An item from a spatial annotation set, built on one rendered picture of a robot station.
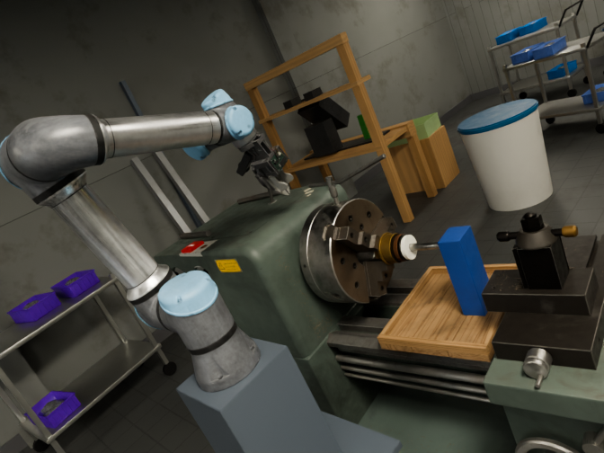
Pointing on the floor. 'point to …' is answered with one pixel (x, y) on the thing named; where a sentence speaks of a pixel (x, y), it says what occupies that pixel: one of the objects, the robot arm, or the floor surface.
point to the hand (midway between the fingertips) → (284, 191)
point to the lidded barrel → (509, 155)
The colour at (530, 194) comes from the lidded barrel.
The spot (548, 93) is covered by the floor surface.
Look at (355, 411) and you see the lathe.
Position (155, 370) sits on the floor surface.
